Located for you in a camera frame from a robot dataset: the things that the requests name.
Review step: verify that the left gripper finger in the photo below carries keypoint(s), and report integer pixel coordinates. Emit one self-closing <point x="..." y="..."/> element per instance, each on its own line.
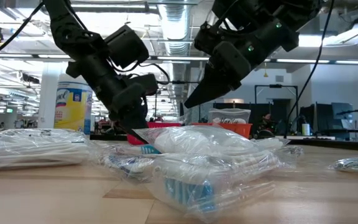
<point x="129" y="109"/>

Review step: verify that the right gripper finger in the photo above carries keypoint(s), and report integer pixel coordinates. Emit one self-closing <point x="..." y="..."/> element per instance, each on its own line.
<point x="222" y="71"/>

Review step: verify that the bagged white cotton balls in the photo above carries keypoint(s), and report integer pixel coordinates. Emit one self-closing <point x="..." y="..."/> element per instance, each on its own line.
<point x="197" y="141"/>

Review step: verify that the bagged toothbrush blue bristles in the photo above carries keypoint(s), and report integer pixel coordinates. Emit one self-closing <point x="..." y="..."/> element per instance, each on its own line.
<point x="185" y="191"/>

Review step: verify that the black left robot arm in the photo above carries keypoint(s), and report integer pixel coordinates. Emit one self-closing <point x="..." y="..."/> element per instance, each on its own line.
<point x="67" y="28"/>

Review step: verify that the small red mesh basket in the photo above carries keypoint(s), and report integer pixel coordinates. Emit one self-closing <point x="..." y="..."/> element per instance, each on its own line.
<point x="163" y="124"/>

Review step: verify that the Lysol wipes canister yellow label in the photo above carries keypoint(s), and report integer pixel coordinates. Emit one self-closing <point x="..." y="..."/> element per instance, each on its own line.
<point x="70" y="109"/>

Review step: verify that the black partition panel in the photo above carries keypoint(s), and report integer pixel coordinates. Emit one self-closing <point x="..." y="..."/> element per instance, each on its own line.
<point x="261" y="107"/>

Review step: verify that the white building column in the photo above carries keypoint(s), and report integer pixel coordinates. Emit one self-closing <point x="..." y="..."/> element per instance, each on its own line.
<point x="47" y="102"/>

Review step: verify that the orange mesh basket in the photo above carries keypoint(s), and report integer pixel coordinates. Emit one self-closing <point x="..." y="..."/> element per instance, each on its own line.
<point x="241" y="130"/>

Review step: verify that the person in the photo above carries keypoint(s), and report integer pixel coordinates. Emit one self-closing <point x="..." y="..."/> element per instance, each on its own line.
<point x="267" y="119"/>

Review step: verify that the rig LED light bar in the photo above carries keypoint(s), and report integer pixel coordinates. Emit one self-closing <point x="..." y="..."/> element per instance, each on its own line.
<point x="332" y="62"/>

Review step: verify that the white cup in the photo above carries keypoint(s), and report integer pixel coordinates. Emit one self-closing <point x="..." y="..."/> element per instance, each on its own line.
<point x="305" y="130"/>

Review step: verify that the black desk monitor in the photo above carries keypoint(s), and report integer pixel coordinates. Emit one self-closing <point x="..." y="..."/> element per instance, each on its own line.
<point x="322" y="118"/>

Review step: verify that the bagged silver nail clipper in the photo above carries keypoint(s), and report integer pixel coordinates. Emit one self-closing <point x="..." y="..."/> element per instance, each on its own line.
<point x="357" y="164"/>
<point x="292" y="152"/>

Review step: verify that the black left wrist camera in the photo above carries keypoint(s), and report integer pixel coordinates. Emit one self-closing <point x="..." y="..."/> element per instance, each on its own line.
<point x="126" y="46"/>

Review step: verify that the silver air duct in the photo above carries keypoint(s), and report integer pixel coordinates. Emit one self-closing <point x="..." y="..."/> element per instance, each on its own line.
<point x="174" y="28"/>

